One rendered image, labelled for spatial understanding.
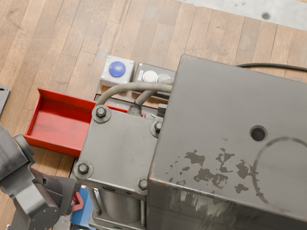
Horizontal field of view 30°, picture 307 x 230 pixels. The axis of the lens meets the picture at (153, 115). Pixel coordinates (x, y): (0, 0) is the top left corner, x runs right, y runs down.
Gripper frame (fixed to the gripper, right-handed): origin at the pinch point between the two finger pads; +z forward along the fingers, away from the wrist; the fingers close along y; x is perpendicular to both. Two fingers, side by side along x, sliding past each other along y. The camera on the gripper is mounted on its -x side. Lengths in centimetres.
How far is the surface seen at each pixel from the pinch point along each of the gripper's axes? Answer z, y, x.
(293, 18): 122, -12, 109
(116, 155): -38, 33, 2
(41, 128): 3.8, -19.4, 15.6
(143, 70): 12.5, -2.3, 34.4
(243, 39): 27, 14, 50
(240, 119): -44, 50, 5
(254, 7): 114, -27, 110
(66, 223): 8.4, -8.4, -3.6
